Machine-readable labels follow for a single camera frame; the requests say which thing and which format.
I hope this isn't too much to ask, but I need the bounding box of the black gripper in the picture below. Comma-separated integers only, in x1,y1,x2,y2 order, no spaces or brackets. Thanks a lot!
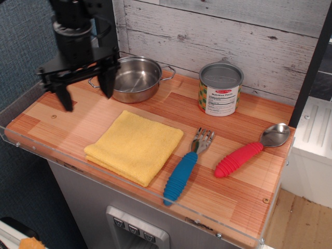
36,23,120,112

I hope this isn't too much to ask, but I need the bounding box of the stainless steel pot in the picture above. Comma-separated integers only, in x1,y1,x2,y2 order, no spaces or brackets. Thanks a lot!
88,56,176,104

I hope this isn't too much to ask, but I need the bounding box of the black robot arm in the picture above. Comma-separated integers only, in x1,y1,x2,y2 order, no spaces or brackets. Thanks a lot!
36,1,120,112

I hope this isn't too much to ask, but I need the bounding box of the yellow folded cloth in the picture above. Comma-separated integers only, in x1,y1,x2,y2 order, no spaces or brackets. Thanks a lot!
84,110,184,187

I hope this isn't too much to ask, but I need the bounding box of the toy food can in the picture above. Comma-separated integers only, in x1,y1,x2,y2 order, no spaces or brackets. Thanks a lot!
198,61,244,117

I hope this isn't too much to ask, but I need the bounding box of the grey toy fridge cabinet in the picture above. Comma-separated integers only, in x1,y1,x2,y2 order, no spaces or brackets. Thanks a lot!
48,161,236,248

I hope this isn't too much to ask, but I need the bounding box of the silver dispenser panel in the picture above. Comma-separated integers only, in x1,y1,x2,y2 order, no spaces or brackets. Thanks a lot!
106,205,170,248

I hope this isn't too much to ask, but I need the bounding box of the orange object at corner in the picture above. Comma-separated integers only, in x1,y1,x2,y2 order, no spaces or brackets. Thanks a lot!
19,237,46,249

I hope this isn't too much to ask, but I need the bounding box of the white toy sink unit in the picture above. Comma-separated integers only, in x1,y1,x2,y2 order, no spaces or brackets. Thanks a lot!
281,96,331,208

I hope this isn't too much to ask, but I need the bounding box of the clear acrylic guard rail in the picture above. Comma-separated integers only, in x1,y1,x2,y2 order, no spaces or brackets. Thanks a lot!
0,82,296,249

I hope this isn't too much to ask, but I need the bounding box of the blue handled fork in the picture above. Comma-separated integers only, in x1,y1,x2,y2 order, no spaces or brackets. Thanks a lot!
163,128,214,206

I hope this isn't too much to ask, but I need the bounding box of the red handled spoon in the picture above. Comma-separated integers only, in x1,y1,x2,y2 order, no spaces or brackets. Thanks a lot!
214,123,291,178

